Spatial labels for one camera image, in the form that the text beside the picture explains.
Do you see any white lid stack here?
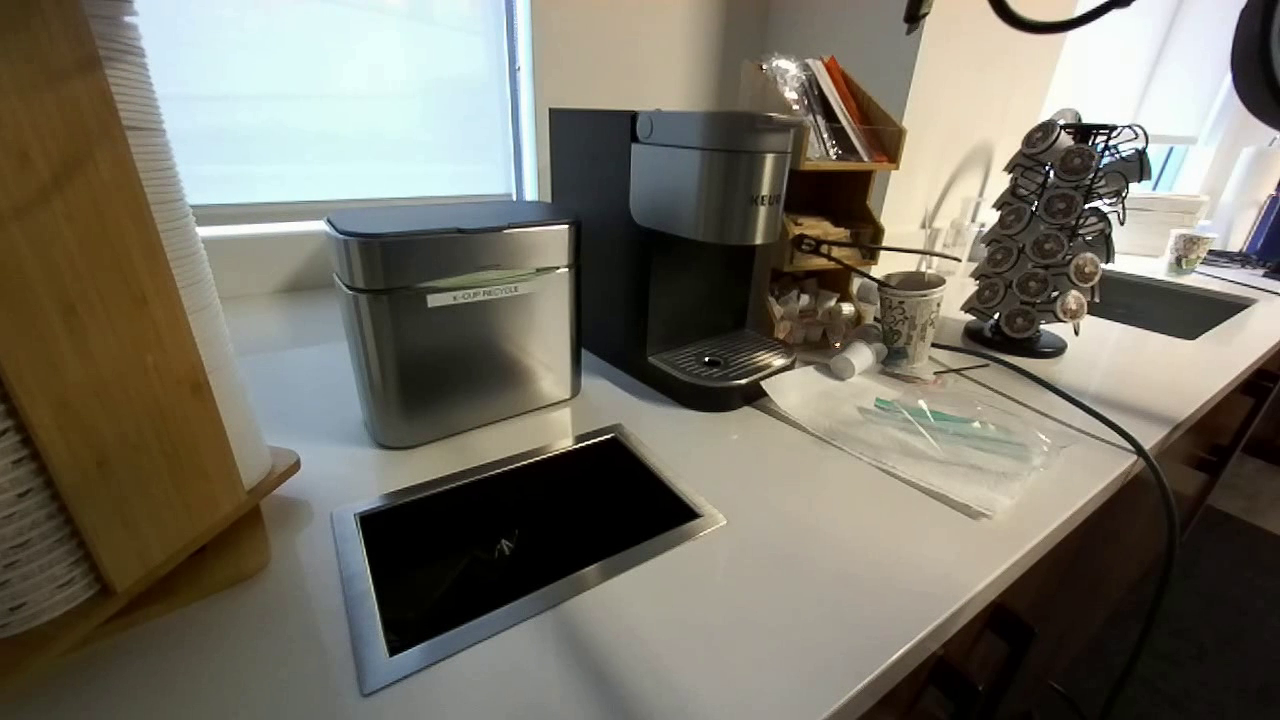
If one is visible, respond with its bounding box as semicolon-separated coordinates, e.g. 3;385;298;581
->
0;385;107;639
80;0;276;491

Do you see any wooden lid stand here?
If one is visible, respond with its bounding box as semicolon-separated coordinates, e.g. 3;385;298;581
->
0;0;303;670

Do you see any brown lid coffee pod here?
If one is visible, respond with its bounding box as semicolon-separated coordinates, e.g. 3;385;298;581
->
998;300;1044;344
1054;141;1098;186
1012;265;1054;309
1024;223;1070;267
1017;117;1065;161
974;237;1020;280
986;196;1031;239
1035;184;1082;226

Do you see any black silver coffee machine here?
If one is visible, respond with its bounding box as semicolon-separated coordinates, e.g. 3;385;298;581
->
544;103;802;412

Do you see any small creamer cup heap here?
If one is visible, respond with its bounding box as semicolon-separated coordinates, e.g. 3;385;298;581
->
768;282;873;353

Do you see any stainless steel bin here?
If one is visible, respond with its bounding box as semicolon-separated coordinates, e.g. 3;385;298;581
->
324;196;579;452

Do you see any steel framed counter chute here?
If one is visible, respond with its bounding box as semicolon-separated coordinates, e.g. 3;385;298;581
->
326;422;726;701

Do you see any white creamer cup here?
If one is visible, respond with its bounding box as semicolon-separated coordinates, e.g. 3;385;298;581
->
825;340;883;385

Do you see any black stirrers bundle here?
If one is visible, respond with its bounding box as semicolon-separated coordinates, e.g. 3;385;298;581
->
794;237;897;288

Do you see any wooden condiment organizer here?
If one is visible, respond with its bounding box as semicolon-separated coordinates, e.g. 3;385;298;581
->
768;52;911;353

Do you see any patterned paper cup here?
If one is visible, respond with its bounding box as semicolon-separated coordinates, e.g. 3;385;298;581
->
1164;223;1219;280
873;267;953;385

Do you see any clear zip bag green seal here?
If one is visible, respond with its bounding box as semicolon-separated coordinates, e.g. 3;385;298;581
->
756;360;1070;524

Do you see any orange white paper packet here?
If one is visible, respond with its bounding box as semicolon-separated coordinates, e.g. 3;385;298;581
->
802;52;883;169

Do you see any bright window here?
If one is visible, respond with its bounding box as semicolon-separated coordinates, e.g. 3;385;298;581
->
131;0;536;226

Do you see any dark wooden cabinet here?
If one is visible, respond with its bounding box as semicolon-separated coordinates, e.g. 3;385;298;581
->
851;344;1280;720

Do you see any steel sink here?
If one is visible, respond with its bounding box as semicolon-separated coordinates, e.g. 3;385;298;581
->
1088;265;1258;344

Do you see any white container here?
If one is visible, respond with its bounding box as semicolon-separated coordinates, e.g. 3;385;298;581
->
1114;186;1216;261

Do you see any blue bottle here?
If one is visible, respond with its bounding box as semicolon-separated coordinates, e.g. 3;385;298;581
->
1238;178;1280;280

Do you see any black wire pod carousel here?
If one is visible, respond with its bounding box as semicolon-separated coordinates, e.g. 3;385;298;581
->
956;109;1155;360

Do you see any grey green cable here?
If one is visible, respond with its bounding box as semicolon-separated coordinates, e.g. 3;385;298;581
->
930;336;1187;720

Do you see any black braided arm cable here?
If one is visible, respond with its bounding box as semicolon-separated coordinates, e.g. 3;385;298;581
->
901;0;1137;36

